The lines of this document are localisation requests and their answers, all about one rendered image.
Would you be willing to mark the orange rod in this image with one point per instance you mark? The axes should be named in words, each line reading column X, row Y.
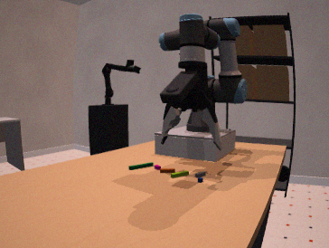
column 167, row 170

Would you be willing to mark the lime green rod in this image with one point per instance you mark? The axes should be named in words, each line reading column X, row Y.
column 184, row 173

